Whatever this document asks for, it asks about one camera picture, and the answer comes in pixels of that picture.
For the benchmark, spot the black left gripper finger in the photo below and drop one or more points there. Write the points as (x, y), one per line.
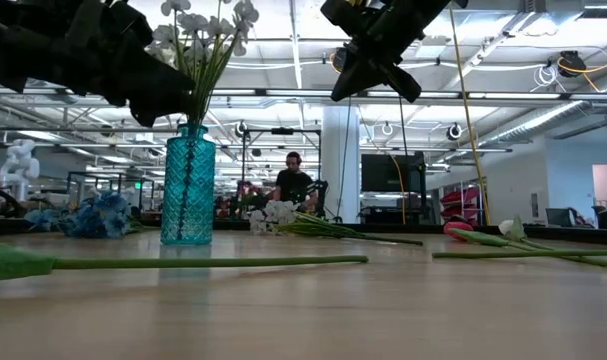
(143, 110)
(168, 80)

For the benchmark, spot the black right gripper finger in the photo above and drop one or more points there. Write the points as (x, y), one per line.
(405, 87)
(358, 75)

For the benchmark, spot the white artificial flower bunch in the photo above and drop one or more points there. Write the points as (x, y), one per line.
(278, 212)
(193, 22)

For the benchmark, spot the teal glass vase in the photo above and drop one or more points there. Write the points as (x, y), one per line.
(188, 200)

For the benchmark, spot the blue artificial flower bunch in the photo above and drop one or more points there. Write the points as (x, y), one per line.
(42, 220)
(103, 215)

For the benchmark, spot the red artificial tulip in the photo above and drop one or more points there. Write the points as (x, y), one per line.
(458, 229)

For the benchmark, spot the long green stem with leaf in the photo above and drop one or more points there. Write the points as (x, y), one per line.
(183, 262)

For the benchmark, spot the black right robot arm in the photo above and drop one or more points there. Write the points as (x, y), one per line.
(460, 3)

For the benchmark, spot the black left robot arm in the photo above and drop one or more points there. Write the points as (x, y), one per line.
(23, 45)

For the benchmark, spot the black monitor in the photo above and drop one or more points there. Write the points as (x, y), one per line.
(383, 172)

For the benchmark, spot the white building column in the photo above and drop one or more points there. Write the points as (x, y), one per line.
(340, 165)

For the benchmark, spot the red bin rack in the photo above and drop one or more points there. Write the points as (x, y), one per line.
(460, 197)

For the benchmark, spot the person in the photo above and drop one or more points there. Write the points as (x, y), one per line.
(294, 185)

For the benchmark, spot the white robot figure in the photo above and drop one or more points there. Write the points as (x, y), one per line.
(19, 165)

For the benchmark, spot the black frame stand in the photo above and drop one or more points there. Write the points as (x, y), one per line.
(283, 131)

